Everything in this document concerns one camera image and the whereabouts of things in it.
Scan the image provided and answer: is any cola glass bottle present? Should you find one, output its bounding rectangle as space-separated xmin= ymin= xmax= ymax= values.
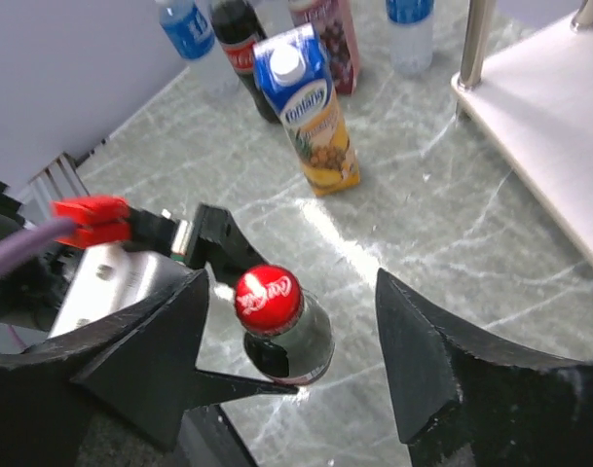
xmin=209 ymin=0 xmax=279 ymax=124
xmin=234 ymin=265 xmax=335 ymax=386

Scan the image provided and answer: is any white two-tier wooden shelf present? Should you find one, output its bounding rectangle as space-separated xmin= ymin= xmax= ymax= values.
xmin=451 ymin=1 xmax=593 ymax=267

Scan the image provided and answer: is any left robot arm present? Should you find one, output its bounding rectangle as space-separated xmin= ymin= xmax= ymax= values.
xmin=0 ymin=182 xmax=296 ymax=412

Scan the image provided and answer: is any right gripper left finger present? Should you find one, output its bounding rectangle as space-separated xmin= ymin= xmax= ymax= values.
xmin=0 ymin=271 xmax=208 ymax=466

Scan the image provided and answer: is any aluminium frame rail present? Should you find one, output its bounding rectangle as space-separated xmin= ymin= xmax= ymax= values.
xmin=13 ymin=153 xmax=89 ymax=224

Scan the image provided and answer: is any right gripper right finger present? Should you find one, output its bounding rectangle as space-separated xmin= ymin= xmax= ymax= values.
xmin=376 ymin=270 xmax=593 ymax=466

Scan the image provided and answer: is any pineapple juice carton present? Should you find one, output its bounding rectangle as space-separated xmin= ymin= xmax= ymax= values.
xmin=253 ymin=23 xmax=360 ymax=197

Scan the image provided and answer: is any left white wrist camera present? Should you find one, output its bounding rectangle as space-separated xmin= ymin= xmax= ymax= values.
xmin=49 ymin=196 xmax=193 ymax=338

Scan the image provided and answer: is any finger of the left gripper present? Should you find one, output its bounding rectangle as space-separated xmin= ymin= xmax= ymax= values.
xmin=193 ymin=368 xmax=299 ymax=404
xmin=186 ymin=203 xmax=267 ymax=285

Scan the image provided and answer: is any water bottle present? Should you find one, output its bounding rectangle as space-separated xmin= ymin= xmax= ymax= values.
xmin=154 ymin=0 xmax=241 ymax=98
xmin=386 ymin=0 xmax=434 ymax=75

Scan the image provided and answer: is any back centre water bottle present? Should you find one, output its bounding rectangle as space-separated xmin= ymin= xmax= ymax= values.
xmin=386 ymin=0 xmax=434 ymax=75

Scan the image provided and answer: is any back left water bottle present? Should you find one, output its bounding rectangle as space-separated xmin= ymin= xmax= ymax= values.
xmin=154 ymin=0 xmax=241 ymax=98

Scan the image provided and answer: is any grape juice carton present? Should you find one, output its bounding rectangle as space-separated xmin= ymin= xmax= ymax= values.
xmin=287 ymin=0 xmax=360 ymax=95

